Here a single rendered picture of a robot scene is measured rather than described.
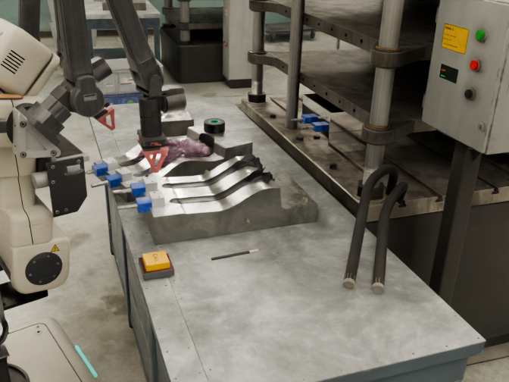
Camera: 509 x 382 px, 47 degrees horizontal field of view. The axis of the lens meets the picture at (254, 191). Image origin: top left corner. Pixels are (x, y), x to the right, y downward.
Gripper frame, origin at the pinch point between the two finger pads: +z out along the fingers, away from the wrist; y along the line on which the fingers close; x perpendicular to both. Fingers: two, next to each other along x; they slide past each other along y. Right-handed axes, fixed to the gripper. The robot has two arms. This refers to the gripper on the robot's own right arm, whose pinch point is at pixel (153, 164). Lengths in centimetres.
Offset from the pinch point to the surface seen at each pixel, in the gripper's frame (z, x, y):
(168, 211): 12.1, -2.3, -6.0
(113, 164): 13.0, 7.9, 36.3
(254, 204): 12.7, -27.3, -7.9
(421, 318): 22, -51, -59
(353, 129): 14, -88, 46
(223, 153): 12.7, -29.9, 33.3
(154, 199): 9.6, 0.9, -2.2
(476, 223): 38, -117, 0
